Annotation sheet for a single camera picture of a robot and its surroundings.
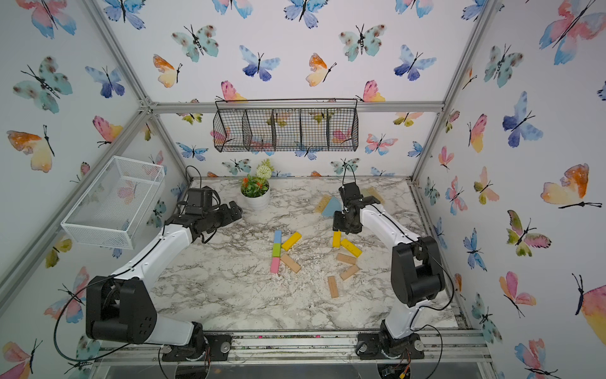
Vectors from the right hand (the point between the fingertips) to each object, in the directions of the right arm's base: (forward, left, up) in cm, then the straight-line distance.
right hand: (340, 224), depth 91 cm
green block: (-8, +24, -10) cm, 28 cm away
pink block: (-13, +25, -10) cm, 30 cm away
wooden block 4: (-20, +2, -10) cm, 22 cm away
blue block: (-1, +25, -10) cm, 27 cm away
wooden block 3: (-14, -4, -10) cm, 18 cm away
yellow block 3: (-4, -4, -10) cm, 11 cm away
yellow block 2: (+1, +1, -10) cm, 10 cm away
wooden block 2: (-9, -3, -11) cm, 14 cm away
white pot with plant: (+12, +34, +5) cm, 37 cm away
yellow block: (-2, +19, -10) cm, 22 cm away
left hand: (0, +39, +6) cm, 40 cm away
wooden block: (-12, +19, -9) cm, 24 cm away
